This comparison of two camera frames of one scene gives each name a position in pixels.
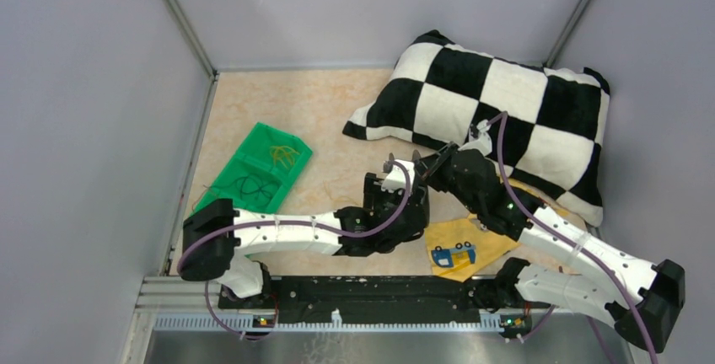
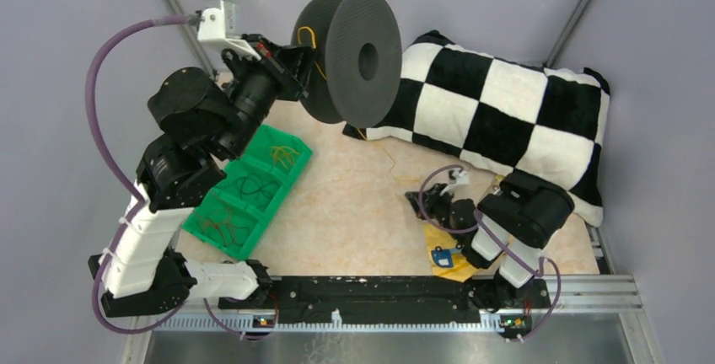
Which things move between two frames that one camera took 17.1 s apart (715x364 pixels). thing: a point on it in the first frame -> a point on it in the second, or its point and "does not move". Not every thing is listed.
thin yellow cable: [341, 196] -> [357, 129]
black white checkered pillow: [548, 125] does not move
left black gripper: [373, 192] -> [287, 66]
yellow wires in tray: [283, 154] does not move
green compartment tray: [260, 171] does not move
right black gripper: [432, 174] -> [434, 194]
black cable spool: [388, 165] -> [357, 67]
